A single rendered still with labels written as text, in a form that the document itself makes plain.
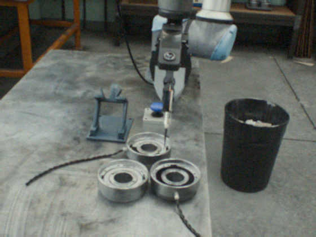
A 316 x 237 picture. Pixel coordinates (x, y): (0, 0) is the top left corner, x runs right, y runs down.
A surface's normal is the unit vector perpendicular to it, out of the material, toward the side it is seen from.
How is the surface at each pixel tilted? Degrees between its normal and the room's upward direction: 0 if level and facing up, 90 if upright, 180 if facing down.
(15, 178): 0
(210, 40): 77
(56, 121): 0
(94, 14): 90
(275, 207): 0
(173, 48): 32
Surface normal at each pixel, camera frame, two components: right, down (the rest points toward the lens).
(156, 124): -0.07, 0.47
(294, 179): 0.05, -0.88
